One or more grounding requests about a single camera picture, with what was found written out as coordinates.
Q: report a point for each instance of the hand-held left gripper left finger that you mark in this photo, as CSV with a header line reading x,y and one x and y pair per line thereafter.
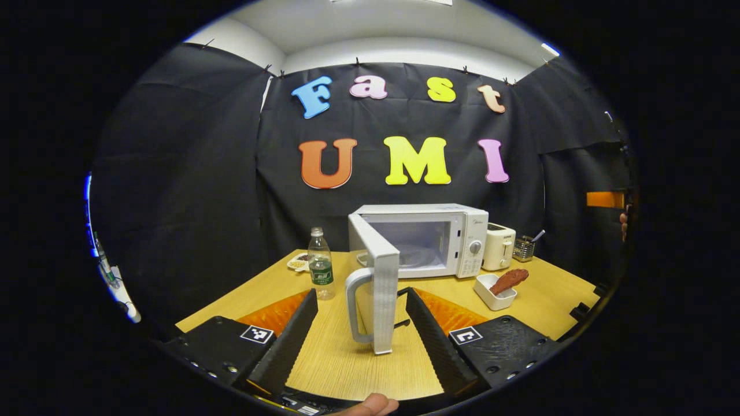
x,y
286,346

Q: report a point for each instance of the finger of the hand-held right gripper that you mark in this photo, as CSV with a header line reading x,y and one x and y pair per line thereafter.
x,y
604,200

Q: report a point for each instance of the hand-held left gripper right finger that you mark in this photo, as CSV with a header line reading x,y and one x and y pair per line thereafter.
x,y
436,346

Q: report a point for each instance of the reddish brown meat piece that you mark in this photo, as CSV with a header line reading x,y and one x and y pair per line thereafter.
x,y
509,280

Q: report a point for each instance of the white microwave oven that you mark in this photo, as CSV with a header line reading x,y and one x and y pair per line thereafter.
x,y
471,231

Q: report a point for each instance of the metal spoon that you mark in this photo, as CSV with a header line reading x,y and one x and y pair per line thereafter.
x,y
537,236

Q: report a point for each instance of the white rectangular dish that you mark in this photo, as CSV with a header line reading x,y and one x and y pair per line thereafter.
x,y
491,294

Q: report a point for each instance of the small white snack plate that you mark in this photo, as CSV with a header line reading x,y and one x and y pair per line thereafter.
x,y
298,263

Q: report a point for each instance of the clear plastic water bottle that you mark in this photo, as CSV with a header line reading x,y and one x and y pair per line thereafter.
x,y
321,266

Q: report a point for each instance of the white toaster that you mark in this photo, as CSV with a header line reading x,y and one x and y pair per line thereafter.
x,y
497,245

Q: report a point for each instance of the small ceiling light panel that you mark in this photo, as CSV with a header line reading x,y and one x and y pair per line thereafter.
x,y
550,49

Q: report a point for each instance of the black backdrop cloth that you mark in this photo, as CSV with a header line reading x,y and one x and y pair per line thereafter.
x,y
185,173

